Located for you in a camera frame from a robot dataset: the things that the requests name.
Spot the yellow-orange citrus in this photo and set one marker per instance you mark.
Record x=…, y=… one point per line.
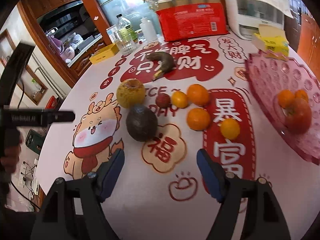
x=230, y=129

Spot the red lychee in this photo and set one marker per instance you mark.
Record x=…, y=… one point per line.
x=163, y=100

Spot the yellow tissue box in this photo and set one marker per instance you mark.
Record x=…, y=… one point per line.
x=272, y=39

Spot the white countertop appliance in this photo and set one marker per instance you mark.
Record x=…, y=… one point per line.
x=245, y=16

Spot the small tangerine in bowl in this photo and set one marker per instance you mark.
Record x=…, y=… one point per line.
x=285, y=98
x=302, y=94

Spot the pink plastic fruit bowl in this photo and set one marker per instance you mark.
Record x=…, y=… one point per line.
x=267, y=77

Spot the red persimmon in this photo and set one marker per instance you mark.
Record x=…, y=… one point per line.
x=299, y=117

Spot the orange tangerine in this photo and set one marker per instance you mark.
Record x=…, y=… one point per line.
x=198, y=95
x=198, y=119

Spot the drinking glass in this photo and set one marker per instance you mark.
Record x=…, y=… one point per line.
x=124, y=43

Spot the dark avocado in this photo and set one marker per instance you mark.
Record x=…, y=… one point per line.
x=141, y=123

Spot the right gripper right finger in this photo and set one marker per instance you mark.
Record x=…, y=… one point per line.
x=213, y=175

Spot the small yellow citrus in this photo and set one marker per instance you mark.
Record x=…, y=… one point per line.
x=179, y=99

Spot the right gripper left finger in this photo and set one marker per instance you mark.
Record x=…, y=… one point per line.
x=108, y=174

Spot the clear plastic bottle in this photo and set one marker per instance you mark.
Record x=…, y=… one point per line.
x=125, y=27

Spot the printed pink tablecloth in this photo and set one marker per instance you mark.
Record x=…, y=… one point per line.
x=160, y=193

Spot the yellow-green apple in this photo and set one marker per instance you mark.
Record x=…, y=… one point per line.
x=130, y=92

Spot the white squeeze bottle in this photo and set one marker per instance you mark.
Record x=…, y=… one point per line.
x=148, y=30

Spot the overripe dark banana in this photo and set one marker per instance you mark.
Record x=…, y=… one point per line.
x=167, y=63

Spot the yellow flat box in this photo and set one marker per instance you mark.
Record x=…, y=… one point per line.
x=104, y=53

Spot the red drink bottle pack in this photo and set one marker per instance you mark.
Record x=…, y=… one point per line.
x=182, y=19

